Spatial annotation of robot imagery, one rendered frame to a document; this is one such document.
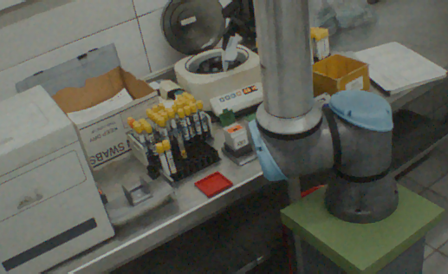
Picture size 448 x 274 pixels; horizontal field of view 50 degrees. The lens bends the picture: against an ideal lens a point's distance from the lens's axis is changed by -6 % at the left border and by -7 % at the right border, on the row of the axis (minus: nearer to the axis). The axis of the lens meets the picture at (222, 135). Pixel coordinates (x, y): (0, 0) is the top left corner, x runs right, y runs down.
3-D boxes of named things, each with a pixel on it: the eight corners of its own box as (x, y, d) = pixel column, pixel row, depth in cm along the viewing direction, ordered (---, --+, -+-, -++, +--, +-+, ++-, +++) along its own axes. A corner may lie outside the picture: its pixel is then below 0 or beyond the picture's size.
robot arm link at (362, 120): (402, 169, 92) (404, 105, 85) (334, 185, 91) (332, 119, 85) (379, 139, 102) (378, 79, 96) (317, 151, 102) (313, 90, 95)
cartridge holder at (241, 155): (239, 166, 126) (237, 153, 124) (221, 152, 133) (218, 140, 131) (257, 157, 128) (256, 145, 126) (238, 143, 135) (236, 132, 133)
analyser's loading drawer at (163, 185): (98, 234, 109) (90, 216, 107) (88, 219, 114) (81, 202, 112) (178, 193, 117) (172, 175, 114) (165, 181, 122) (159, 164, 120)
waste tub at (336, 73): (340, 113, 139) (337, 80, 134) (307, 99, 149) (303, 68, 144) (371, 94, 144) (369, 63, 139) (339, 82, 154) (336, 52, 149)
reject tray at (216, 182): (209, 198, 117) (208, 195, 117) (194, 185, 122) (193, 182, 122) (233, 185, 120) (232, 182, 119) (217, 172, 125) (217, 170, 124)
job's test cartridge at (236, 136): (236, 157, 127) (232, 135, 124) (227, 149, 131) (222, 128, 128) (249, 150, 128) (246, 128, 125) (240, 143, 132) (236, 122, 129)
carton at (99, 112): (92, 173, 135) (74, 126, 127) (63, 136, 157) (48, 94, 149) (171, 136, 144) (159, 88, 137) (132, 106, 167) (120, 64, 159)
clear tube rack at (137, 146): (148, 170, 131) (141, 147, 128) (133, 155, 139) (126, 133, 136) (215, 138, 139) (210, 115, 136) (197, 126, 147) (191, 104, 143)
